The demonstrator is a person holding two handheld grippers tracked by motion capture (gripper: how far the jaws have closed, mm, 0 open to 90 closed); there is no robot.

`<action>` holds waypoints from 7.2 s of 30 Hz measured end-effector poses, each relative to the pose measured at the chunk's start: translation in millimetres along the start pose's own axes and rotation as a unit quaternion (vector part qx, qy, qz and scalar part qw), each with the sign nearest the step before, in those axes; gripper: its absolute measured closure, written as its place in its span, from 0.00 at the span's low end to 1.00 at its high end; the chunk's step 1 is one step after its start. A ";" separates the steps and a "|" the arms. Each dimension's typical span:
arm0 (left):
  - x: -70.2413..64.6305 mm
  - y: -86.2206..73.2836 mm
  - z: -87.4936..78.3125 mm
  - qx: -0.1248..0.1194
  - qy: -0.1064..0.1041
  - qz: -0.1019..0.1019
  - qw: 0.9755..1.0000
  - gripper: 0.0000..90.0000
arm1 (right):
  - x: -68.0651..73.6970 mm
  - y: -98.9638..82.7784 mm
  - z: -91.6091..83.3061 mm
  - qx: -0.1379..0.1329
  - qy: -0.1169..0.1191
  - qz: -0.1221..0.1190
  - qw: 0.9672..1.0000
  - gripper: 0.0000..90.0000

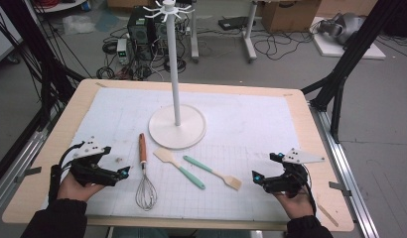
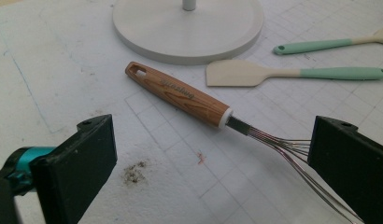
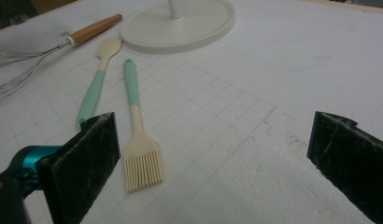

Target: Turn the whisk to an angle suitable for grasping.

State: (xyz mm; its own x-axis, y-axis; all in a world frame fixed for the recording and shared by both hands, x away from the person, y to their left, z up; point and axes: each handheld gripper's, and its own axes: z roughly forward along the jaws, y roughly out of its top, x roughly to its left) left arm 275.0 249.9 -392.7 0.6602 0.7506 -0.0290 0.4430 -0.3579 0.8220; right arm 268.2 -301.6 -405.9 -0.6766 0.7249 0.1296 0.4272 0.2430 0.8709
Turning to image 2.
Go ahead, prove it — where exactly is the white grid mat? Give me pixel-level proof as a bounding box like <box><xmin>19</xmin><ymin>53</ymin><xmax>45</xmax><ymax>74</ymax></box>
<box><xmin>0</xmin><ymin>0</ymin><xmax>383</xmax><ymax>224</ymax></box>

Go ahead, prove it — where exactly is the cream spatula with green handle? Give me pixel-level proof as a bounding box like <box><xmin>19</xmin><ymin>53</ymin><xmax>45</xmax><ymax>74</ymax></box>
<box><xmin>206</xmin><ymin>59</ymin><xmax>383</xmax><ymax>88</ymax></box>

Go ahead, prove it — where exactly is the whisk with wooden handle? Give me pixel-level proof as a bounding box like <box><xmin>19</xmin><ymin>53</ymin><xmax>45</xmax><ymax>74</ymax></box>
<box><xmin>124</xmin><ymin>61</ymin><xmax>365</xmax><ymax>224</ymax></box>

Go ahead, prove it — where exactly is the cream brush with green handle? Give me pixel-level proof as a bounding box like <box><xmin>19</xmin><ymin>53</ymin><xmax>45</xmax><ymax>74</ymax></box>
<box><xmin>272</xmin><ymin>27</ymin><xmax>383</xmax><ymax>56</ymax></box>

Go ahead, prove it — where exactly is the white utensil rack stand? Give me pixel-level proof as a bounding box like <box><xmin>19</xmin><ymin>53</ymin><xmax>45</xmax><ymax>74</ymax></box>
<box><xmin>112</xmin><ymin>0</ymin><xmax>264</xmax><ymax>66</ymax></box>

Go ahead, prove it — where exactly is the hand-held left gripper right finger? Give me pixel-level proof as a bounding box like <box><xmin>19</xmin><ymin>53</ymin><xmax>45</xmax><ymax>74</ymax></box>
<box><xmin>307</xmin><ymin>115</ymin><xmax>383</xmax><ymax>224</ymax></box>

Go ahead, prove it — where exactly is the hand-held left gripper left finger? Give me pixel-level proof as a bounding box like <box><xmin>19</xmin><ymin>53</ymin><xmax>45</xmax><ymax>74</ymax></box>
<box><xmin>30</xmin><ymin>114</ymin><xmax>118</xmax><ymax>224</ymax></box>

